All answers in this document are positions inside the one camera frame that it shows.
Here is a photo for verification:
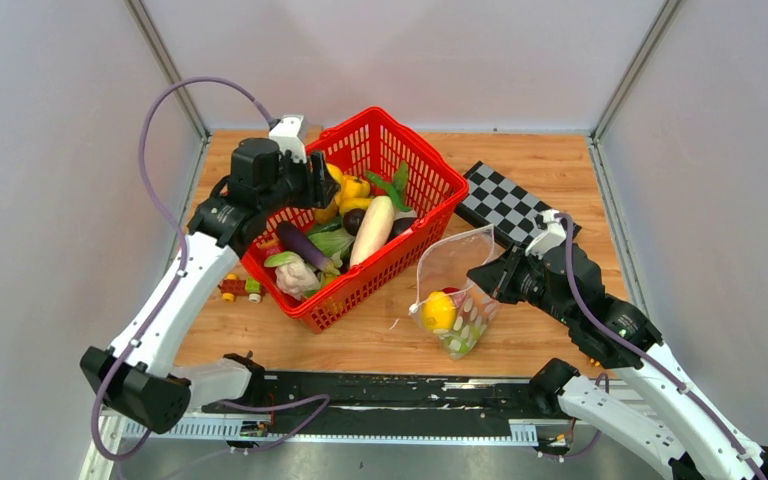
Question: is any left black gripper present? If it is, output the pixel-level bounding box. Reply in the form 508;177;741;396
262;149;344;217

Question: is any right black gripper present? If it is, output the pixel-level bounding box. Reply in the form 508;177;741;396
465;240;573;326

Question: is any yellow bell pepper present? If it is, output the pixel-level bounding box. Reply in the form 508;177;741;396
337;175;371;203

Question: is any clear polka dot zip bag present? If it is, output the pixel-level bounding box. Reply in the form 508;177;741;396
409;225;500;360

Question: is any white radish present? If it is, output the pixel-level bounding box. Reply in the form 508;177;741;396
349;196;395;267

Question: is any red plastic shopping basket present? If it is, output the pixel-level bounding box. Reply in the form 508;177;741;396
241;106;469;333

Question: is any black white chessboard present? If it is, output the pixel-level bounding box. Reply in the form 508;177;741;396
455;161;550;249

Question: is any yellow lemon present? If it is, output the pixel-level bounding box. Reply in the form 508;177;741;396
420;291;457;332

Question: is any green pear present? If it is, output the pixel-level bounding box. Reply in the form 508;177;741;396
441;329;481;358

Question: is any green chili pepper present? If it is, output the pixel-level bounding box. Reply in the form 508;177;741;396
364;171;412;212

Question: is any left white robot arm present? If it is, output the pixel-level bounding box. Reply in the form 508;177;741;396
80;138;337;434

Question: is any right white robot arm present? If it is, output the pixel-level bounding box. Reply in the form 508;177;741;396
467;241;768;479

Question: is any yellow mango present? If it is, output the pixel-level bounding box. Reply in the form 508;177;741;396
313;197;372;225

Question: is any green leafy vegetable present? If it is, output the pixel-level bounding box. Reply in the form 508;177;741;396
308;228;355;260

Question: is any purple eggplant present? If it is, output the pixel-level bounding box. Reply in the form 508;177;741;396
275;221;339;275

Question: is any dark round eggplant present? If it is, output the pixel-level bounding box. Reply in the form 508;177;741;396
387;211;418;241

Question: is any white cauliflower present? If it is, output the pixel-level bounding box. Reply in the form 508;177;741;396
275;261;322;301

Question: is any red green toy block car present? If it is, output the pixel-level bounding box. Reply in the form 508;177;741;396
218;274;263;304

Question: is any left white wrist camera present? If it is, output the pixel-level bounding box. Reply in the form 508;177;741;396
268;114;308;164

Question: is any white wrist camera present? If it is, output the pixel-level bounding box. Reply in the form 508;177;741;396
268;114;308;164
525;209;567;259

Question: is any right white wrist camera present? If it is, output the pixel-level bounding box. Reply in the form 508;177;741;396
525;209;567;259

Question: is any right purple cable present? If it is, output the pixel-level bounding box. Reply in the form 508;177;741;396
549;211;766;480

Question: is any purple cable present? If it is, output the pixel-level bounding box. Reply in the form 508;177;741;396
549;211;766;480
89;76;331;463

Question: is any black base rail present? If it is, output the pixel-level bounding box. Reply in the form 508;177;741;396
102;367;664;446

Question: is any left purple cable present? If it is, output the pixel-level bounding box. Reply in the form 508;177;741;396
89;76;331;463

